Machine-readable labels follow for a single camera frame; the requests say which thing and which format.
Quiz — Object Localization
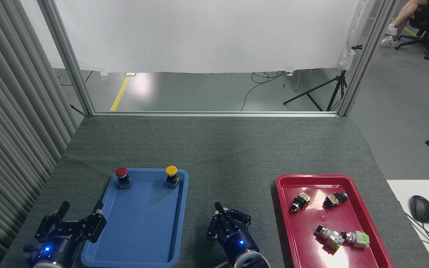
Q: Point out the black switch with silver ring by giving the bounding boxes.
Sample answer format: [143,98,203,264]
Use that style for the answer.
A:
[290,192,312,213]

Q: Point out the silver aluminium post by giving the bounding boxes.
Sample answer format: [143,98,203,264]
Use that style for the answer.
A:
[338,0,398,117]
[37,0,96,116]

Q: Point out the grey mouse cable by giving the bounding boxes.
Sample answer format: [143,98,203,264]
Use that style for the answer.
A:
[404,212,429,259]

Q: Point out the black tripod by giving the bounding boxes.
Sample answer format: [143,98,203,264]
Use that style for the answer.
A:
[283,45,364,112]

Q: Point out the switch with green block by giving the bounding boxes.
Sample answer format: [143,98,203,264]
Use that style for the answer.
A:
[340,230,371,249]

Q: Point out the red plastic tray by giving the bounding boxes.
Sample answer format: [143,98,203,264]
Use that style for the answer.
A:
[276,174,394,268]

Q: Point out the silver aluminium rail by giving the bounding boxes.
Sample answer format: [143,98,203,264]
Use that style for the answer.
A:
[88,110,344,118]

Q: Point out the grey pleated curtain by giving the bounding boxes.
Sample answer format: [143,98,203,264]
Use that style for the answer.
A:
[0,0,85,268]

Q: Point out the white fabric curtain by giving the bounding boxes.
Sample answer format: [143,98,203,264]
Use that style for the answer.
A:
[21,0,372,73]

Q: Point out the black and tan switch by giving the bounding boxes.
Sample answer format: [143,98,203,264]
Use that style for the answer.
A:
[323,192,349,208]

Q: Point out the black floor cable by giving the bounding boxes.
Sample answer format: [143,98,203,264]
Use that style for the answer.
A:
[240,70,284,112]

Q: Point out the red push button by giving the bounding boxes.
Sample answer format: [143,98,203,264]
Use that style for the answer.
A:
[115,167,133,190]

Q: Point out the person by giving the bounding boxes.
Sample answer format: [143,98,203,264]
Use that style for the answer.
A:
[381,0,429,48]

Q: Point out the black computer mouse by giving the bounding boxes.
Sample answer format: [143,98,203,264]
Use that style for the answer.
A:
[409,195,429,224]

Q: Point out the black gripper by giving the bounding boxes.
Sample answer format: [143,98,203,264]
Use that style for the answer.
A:
[207,202,260,263]
[23,200,108,268]

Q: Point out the white desk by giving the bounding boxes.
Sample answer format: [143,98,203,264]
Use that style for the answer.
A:
[387,180,429,268]

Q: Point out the silver switch with grey block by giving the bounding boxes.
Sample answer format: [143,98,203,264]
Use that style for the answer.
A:
[314,224,346,250]

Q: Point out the yellow push button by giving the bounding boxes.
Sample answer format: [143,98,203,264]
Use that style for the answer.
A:
[165,165,181,189]

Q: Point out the blue plastic tray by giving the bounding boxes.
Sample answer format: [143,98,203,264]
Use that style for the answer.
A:
[81,167,189,268]

